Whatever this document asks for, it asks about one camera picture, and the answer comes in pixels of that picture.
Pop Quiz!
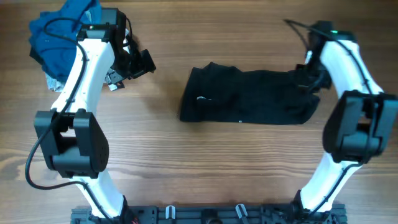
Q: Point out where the black polo shirt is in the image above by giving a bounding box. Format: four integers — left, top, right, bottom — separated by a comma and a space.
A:
179, 62, 320, 125

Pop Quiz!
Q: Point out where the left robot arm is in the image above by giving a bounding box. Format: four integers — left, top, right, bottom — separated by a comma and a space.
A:
25, 19, 155, 223

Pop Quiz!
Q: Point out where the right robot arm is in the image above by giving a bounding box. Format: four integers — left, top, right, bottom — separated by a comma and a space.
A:
292, 28, 397, 220

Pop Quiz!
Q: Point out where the white garment in pile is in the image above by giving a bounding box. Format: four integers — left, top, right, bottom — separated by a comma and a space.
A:
45, 73, 65, 92

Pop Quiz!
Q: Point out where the blue shirt on pile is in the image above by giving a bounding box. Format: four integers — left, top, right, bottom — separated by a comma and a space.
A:
29, 0, 101, 82

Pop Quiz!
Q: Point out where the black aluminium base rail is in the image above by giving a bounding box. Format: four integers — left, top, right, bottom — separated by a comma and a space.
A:
70, 203, 348, 224

